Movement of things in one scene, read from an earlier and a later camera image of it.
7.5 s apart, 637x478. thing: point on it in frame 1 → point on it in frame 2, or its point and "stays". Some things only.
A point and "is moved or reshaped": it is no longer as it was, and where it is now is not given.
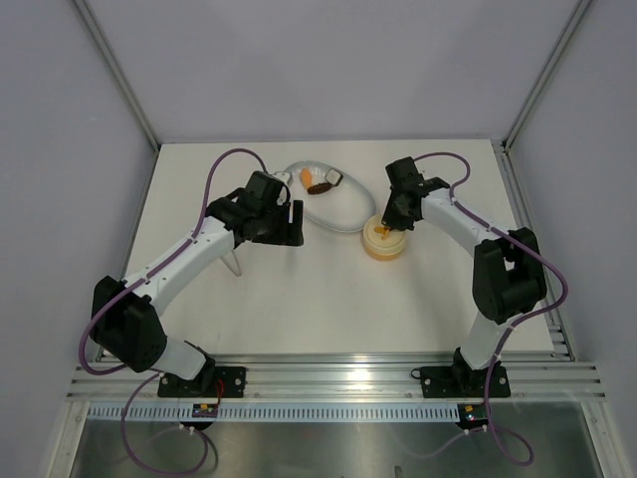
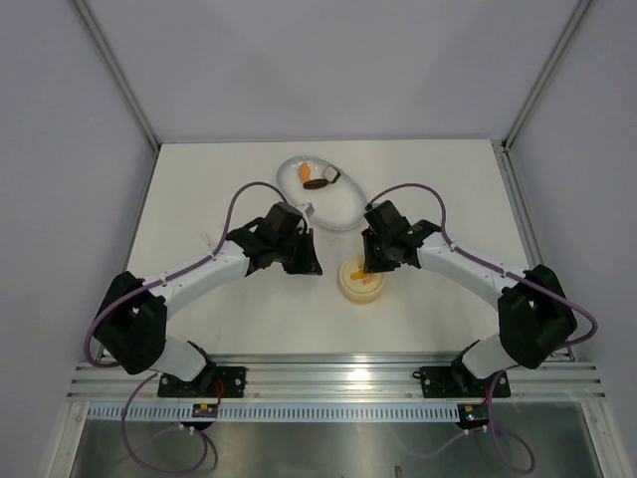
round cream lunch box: x=381 y=242 is moved or reshaped
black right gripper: x=391 y=221 → x=371 y=264
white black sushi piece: x=333 y=176 stays
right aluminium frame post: x=543 y=76 stays
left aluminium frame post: x=111 y=62 stays
